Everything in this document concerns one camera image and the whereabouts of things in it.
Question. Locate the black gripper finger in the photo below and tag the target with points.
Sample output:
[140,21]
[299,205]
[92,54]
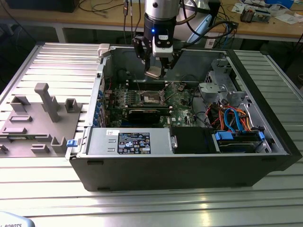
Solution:
[142,50]
[166,65]

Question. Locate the silver CPU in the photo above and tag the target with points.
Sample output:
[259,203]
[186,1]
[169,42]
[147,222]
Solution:
[154,71]

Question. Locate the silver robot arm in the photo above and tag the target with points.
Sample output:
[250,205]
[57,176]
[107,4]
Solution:
[163,9]

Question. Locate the CPU socket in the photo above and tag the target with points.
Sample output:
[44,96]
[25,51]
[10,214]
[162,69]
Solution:
[149,98]

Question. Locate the green motherboard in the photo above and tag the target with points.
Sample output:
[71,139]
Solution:
[180,113]

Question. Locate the metal drive cage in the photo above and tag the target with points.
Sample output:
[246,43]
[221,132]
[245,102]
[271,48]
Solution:
[219,71]

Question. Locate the black graphics card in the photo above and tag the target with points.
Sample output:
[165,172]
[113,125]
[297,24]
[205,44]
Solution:
[144,117]

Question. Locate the wooden desk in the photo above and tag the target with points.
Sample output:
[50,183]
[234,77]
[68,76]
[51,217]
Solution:
[94,19]

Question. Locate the blue card clip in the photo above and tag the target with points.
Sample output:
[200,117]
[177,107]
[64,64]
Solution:
[98,104]
[95,121]
[100,94]
[97,113]

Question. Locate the black power supply label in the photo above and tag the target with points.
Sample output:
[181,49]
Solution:
[133,143]

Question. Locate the finned cooler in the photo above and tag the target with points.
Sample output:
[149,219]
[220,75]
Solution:
[247,16]

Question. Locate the grey power supply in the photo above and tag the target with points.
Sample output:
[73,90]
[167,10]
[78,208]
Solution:
[99,142]

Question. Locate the grey metal device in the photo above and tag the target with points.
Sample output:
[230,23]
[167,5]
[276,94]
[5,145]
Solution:
[262,16]

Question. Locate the hard disk in blue carrier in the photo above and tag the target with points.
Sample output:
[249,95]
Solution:
[236,145]

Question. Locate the black PC case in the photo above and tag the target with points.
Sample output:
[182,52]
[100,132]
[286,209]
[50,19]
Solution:
[165,172]

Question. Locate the black monitor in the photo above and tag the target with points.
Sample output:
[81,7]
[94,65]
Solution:
[42,6]

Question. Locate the blue case latch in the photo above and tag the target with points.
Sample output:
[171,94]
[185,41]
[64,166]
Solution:
[71,143]

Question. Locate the blue box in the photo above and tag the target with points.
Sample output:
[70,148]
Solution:
[280,2]

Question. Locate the white papers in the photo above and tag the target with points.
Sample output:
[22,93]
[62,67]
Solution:
[287,19]

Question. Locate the grey parts rack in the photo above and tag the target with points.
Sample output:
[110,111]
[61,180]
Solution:
[35,127]

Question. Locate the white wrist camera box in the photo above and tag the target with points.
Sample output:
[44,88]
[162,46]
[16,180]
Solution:
[162,50]

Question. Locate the grey metal cage bracket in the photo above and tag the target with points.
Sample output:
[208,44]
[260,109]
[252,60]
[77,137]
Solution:
[209,89]

